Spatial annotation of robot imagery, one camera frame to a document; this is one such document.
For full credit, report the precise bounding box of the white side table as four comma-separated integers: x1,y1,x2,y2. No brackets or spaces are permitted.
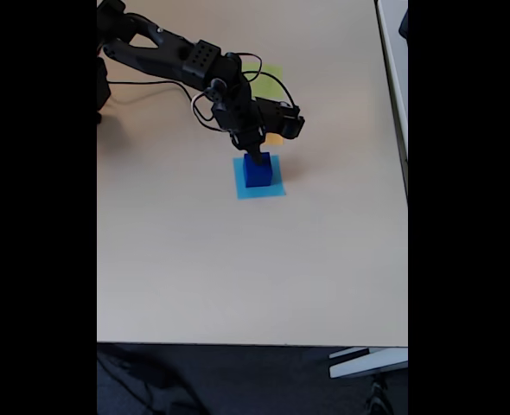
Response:
374,0,409,200

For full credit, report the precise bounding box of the light blue paper square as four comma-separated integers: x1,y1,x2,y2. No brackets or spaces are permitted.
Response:
232,155,287,201

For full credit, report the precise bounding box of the white table foot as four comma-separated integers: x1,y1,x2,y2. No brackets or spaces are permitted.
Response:
328,346,409,380

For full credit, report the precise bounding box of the largest blue cube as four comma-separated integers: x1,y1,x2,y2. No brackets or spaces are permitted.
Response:
243,151,275,188

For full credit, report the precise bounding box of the black floor cable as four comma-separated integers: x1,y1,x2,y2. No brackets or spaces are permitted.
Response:
97,348,204,415

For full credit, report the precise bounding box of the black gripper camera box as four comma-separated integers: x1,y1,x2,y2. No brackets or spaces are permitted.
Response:
254,97,307,140

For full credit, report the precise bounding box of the green paper square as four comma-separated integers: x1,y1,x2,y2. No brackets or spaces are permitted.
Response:
241,64,284,99

